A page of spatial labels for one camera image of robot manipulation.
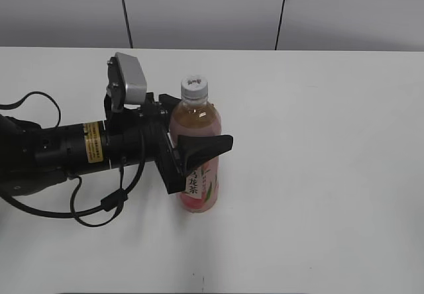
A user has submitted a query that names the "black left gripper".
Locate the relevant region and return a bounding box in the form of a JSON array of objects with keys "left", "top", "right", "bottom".
[{"left": 103, "top": 92, "right": 234, "bottom": 195}]

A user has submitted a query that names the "peach oolong tea bottle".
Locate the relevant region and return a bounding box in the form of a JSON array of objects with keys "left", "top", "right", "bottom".
[{"left": 170, "top": 75, "right": 221, "bottom": 213}]

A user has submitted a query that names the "white bottle cap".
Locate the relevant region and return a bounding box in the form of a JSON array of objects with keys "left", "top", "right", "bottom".
[{"left": 180, "top": 75, "right": 209, "bottom": 101}]

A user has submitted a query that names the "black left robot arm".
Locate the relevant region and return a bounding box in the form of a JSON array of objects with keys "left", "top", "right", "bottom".
[{"left": 1, "top": 93, "right": 233, "bottom": 196}]

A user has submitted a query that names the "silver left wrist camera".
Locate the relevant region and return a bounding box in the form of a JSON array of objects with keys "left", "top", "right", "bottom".
[{"left": 107, "top": 52, "right": 147, "bottom": 113}]

